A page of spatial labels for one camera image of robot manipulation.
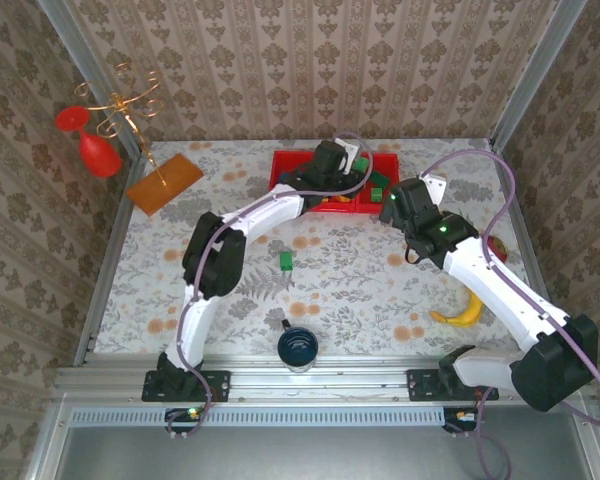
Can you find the long green lego brick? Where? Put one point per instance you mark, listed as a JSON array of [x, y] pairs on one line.
[[363, 166]]

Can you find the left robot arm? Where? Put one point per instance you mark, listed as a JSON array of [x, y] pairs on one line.
[[270, 207]]

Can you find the red three-compartment tray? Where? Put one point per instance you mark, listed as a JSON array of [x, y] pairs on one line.
[[290, 160]]

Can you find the red round bowl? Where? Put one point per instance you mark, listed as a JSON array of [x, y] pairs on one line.
[[500, 250]]

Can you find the yellow banana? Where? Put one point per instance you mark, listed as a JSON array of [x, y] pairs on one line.
[[467, 317]]

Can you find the dark blue mug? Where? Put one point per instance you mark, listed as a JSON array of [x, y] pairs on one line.
[[298, 347]]

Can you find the gold stand with orange base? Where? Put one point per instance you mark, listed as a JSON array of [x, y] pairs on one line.
[[165, 187]]

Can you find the small black controller board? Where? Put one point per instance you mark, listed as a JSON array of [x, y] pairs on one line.
[[460, 419], [185, 417]]

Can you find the red plastic wine glass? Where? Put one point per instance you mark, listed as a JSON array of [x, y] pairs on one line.
[[99, 152]]

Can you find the grey metal panel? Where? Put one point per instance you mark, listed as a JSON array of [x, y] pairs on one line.
[[305, 455]]

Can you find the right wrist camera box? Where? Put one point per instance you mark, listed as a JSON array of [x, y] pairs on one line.
[[410, 197]]

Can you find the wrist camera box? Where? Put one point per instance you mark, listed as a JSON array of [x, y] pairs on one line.
[[330, 157], [410, 197]]

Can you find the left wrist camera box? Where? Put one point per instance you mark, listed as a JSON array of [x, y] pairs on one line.
[[330, 157]]

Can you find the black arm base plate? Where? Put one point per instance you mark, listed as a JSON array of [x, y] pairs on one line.
[[215, 387], [420, 385]]

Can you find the aluminium mounting rail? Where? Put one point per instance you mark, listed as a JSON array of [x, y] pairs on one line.
[[330, 385]]

